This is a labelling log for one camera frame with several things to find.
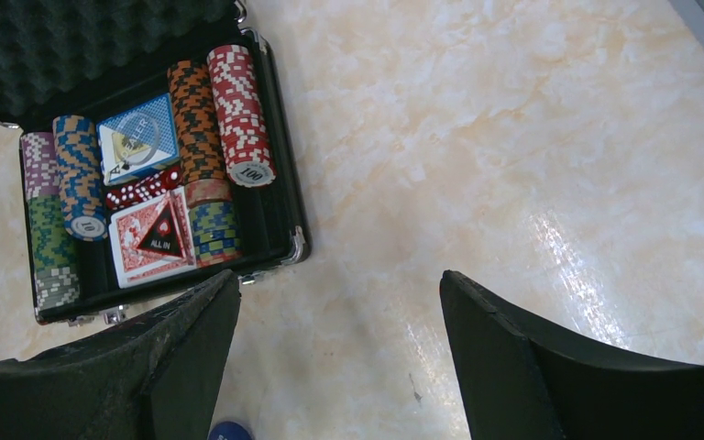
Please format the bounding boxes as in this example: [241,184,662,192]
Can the red white chip stack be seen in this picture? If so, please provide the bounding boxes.
[207,44,276,188]

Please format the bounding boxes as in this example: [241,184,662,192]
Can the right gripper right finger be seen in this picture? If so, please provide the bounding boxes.
[440,270,704,439]

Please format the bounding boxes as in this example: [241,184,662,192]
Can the black aluminium poker case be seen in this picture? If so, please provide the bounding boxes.
[0,1,312,325]

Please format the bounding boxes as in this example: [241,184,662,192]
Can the green grey chip stack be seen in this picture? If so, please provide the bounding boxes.
[20,132,81,311]

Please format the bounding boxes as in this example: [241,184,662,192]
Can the red playing card deck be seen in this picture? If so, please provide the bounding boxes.
[109,186,197,288]

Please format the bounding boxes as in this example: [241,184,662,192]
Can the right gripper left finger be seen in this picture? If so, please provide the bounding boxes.
[0,271,241,439]

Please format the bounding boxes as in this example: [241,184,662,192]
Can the clear round button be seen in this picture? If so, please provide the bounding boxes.
[112,112,160,168]

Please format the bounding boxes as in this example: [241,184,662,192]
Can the purple blue chip stack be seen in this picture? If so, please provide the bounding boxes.
[52,115,108,242]

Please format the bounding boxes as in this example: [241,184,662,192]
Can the dark blue round button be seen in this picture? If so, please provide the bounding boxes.
[208,421,253,440]

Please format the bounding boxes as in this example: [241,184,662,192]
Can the red black triangle marker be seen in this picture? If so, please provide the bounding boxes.
[134,193,185,260]

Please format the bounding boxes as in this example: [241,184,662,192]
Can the blue playing card box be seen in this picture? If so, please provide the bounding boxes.
[96,93,180,186]

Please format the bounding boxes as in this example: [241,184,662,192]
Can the orange black chip stack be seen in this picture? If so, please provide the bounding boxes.
[166,59,244,269]

